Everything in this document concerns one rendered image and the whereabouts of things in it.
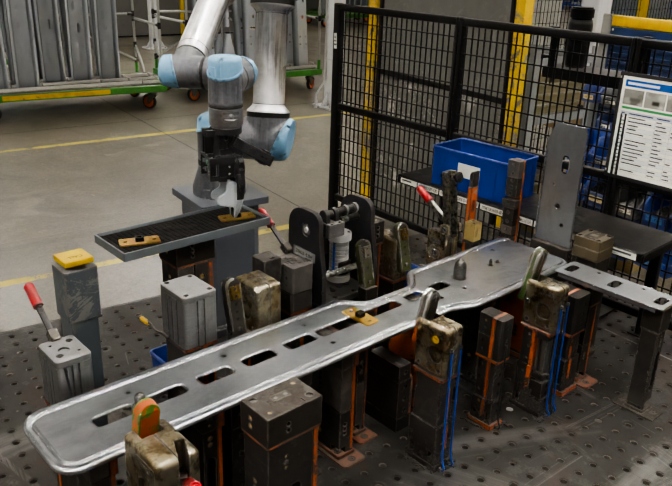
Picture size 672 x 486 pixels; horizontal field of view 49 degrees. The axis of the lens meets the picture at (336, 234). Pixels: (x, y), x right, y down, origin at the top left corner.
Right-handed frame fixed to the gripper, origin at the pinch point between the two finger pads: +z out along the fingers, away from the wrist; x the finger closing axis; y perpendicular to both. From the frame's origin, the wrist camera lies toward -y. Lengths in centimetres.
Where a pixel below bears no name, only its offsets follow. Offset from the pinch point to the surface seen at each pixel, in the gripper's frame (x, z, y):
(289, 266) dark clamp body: 13.6, 10.1, -7.7
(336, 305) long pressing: 21.6, 17.8, -15.9
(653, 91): 11, -23, -118
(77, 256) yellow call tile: 10.1, 1.8, 37.2
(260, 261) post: 11.9, 8.5, -1.3
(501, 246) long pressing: 7, 18, -74
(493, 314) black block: 38, 19, -48
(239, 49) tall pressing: -766, 68, -271
